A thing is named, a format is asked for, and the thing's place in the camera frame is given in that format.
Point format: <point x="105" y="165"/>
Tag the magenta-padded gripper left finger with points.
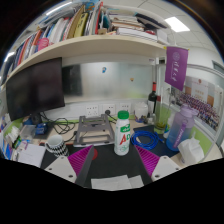
<point x="60" y="168"/>

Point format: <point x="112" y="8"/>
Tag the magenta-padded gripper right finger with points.
<point x="163" y="166"/>

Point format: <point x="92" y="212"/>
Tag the white green-capped drink bottle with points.
<point x="122" y="140"/>

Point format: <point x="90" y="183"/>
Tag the translucent purple water bottle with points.
<point x="178" y="131"/>

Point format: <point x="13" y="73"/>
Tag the black-white checkered mug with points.
<point x="56" y="146"/>

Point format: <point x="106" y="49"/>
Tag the white tissue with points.
<point x="190" y="151"/>

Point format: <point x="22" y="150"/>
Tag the white open notebook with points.
<point x="31" y="155"/>

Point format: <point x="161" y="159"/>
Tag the flat round red coaster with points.
<point x="95" y="154"/>

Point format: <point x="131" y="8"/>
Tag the green-tinted tall glass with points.
<point x="160" y="125"/>

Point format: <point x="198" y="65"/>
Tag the small blue box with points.
<point x="41" y="129"/>

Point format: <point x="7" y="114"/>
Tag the clear plastic box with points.
<point x="27" y="131"/>

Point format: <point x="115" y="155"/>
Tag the grey metal laptop stand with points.
<point x="95" y="133"/>

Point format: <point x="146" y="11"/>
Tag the black desk mat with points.
<point x="113" y="165"/>

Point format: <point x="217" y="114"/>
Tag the white paper sheet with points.
<point x="111" y="182"/>

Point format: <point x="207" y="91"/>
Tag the white round jar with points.
<point x="141" y="111"/>

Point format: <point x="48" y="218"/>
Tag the dark wine bottle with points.
<point x="152" y="100"/>

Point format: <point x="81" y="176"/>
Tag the group photo poster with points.
<point x="203" y="103"/>

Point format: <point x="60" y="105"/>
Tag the black computer monitor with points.
<point x="35" y="88"/>

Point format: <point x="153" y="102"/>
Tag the purple hanging flag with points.
<point x="176" y="66"/>

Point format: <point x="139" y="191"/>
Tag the rectangular ceiling light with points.
<point x="177" y="24"/>

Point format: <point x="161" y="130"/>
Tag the white wall outlet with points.
<point x="109" y="109"/>
<point x="125" y="107"/>
<point x="92" y="110"/>

